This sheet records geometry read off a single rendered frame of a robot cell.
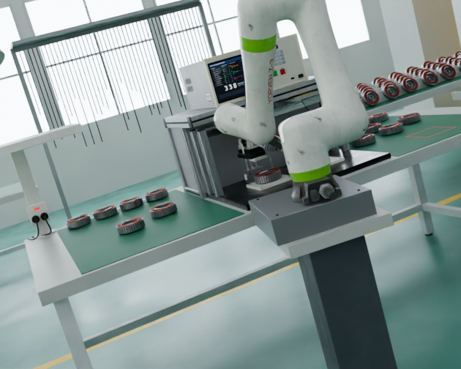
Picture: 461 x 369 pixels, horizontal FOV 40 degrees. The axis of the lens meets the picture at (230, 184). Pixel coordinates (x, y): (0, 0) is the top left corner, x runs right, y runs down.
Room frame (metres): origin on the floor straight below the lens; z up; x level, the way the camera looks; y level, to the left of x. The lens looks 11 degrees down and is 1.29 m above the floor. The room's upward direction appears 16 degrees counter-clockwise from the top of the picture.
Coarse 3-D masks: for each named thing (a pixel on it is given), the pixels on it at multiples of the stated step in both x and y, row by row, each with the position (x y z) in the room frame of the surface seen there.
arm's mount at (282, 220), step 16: (336, 176) 2.04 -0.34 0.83; (288, 192) 2.00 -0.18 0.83; (352, 192) 1.79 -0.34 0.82; (368, 192) 1.77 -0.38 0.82; (256, 208) 1.91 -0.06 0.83; (272, 208) 1.85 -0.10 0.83; (288, 208) 1.80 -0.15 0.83; (304, 208) 1.76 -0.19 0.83; (320, 208) 1.75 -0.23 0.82; (336, 208) 1.75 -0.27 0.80; (352, 208) 1.76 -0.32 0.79; (368, 208) 1.76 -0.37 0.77; (256, 224) 2.00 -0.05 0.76; (272, 224) 1.73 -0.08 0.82; (288, 224) 1.73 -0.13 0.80; (304, 224) 1.74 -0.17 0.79; (320, 224) 1.74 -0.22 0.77; (336, 224) 1.75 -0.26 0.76; (272, 240) 1.78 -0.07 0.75; (288, 240) 1.73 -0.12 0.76
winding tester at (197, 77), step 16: (288, 48) 2.73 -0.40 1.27; (192, 64) 2.77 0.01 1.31; (208, 64) 2.61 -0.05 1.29; (288, 64) 2.72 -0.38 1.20; (192, 80) 2.83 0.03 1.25; (208, 80) 2.63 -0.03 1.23; (288, 80) 2.71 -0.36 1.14; (304, 80) 2.74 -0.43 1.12; (192, 96) 2.89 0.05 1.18; (208, 96) 2.69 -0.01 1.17; (240, 96) 2.64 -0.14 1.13
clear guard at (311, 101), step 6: (312, 90) 2.75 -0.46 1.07; (294, 96) 2.72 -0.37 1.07; (300, 96) 2.64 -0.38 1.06; (306, 96) 2.56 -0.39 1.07; (312, 96) 2.49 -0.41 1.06; (318, 96) 2.49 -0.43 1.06; (360, 96) 2.49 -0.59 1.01; (276, 102) 2.69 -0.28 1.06; (306, 102) 2.46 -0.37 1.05; (312, 102) 2.46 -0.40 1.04; (318, 102) 2.46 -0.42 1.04; (312, 108) 2.44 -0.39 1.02
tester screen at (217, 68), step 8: (240, 56) 2.66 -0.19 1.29; (216, 64) 2.62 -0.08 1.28; (224, 64) 2.63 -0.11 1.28; (232, 64) 2.64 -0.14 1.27; (240, 64) 2.65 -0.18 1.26; (216, 72) 2.62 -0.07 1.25; (224, 72) 2.63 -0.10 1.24; (232, 72) 2.64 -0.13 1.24; (240, 72) 2.65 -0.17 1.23; (216, 80) 2.61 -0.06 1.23; (224, 80) 2.63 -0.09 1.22; (232, 80) 2.64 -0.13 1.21; (240, 80) 2.65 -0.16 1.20; (216, 88) 2.61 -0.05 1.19; (240, 88) 2.64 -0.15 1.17; (232, 96) 2.63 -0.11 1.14
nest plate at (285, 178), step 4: (284, 176) 2.50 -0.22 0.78; (288, 176) 2.47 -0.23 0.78; (276, 180) 2.47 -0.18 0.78; (280, 180) 2.45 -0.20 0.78; (284, 180) 2.45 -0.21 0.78; (288, 180) 2.45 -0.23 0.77; (248, 184) 2.54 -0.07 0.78; (252, 184) 2.52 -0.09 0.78; (256, 184) 2.50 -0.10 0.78; (260, 184) 2.48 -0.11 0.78; (264, 184) 2.45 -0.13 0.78; (268, 184) 2.43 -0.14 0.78; (272, 184) 2.43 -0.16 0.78; (276, 184) 2.44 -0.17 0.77; (252, 188) 2.49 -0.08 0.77; (256, 188) 2.45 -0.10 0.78; (260, 188) 2.42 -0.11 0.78; (264, 188) 2.42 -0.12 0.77
